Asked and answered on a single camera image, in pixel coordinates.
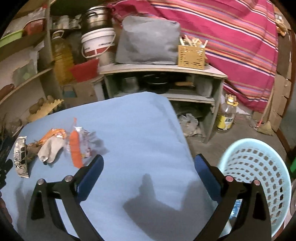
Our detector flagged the crumpled clear plastic bag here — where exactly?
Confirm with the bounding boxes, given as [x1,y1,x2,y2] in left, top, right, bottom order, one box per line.
[178,113,202,138]

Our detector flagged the white plastic bucket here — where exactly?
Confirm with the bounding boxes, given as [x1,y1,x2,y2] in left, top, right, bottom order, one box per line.
[80,27,116,59]

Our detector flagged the brown peel scrap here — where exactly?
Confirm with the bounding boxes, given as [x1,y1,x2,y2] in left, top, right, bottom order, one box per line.
[26,142,42,160]

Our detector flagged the green bottle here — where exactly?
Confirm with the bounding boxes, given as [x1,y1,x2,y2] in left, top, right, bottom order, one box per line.
[290,155,296,179]

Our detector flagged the clear plastic container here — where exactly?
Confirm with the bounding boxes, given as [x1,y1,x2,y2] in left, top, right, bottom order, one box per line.
[12,61,38,85]

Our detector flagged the low wooden cabinet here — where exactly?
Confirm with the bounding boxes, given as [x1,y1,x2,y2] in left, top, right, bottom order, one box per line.
[99,63,228,143]

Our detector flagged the red striped curtain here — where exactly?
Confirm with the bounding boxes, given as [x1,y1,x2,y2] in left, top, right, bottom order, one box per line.
[110,0,279,114]

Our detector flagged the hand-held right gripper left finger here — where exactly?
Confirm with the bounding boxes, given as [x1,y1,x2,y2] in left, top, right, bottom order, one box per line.
[26,154,104,241]

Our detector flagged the egg carton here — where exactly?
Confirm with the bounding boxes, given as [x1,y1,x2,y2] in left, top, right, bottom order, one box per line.
[26,96,64,122]

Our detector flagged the small oil bottle yellow cap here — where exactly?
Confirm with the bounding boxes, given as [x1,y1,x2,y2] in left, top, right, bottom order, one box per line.
[216,95,239,134]

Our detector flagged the wooden shelf unit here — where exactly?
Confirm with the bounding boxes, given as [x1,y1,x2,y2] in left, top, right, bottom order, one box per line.
[0,0,56,140]

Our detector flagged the straw broom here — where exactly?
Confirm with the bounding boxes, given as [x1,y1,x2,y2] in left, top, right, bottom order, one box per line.
[256,85,278,136]

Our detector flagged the grey fabric bag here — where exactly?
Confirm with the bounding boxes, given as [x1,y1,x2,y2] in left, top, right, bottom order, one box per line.
[115,15,181,65]

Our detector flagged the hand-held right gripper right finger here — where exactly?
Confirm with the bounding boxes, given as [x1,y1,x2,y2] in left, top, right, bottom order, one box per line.
[194,153,271,241]

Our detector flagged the red plastic basket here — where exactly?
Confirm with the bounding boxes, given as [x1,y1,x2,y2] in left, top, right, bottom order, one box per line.
[69,59,100,82]

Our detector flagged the orange and grey wrapper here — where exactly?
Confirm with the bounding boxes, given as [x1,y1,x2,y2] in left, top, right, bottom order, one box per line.
[37,128,68,164]

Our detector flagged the black pan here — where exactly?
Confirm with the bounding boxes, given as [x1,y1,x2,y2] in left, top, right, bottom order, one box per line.
[143,74,172,93]

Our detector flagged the row of jars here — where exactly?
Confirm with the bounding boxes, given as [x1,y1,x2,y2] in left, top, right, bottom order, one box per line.
[52,15,82,30]

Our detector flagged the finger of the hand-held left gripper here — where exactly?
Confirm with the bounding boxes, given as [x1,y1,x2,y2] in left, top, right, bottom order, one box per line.
[0,159,13,189]

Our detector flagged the green plastic tray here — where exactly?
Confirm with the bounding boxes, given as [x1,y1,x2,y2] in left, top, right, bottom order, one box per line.
[0,29,24,48]

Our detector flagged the sweet potatoes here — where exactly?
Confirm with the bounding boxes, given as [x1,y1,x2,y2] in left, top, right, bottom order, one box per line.
[0,84,15,99]

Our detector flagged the silver and black wrapper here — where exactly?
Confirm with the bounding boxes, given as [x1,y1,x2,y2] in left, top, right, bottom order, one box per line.
[14,136,31,179]

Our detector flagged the yellow utensil holder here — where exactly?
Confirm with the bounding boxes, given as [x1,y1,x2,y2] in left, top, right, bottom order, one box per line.
[177,45,206,70]

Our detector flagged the blue table cloth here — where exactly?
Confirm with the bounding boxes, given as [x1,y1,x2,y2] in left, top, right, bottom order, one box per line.
[6,91,232,241]

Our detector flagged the steel cooking pot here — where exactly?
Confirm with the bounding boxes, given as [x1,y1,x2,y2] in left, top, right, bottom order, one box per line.
[81,6,112,31]

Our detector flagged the stacked cardboard sheets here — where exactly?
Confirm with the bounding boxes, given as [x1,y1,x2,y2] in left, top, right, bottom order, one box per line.
[269,69,292,131]

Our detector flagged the small red basket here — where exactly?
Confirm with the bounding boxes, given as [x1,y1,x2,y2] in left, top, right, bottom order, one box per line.
[23,19,46,35]

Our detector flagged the light blue plastic basket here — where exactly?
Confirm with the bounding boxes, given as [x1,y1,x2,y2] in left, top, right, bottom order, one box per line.
[217,138,292,238]

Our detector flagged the large oil bottle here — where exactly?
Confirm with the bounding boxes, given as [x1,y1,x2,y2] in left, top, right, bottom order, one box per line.
[51,30,75,85]

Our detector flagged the brown cardboard box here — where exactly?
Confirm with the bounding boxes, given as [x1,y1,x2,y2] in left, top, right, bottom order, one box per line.
[62,80,98,105]

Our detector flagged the bundle of wooden utensils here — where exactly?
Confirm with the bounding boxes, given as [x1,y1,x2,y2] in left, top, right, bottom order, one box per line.
[180,34,209,48]

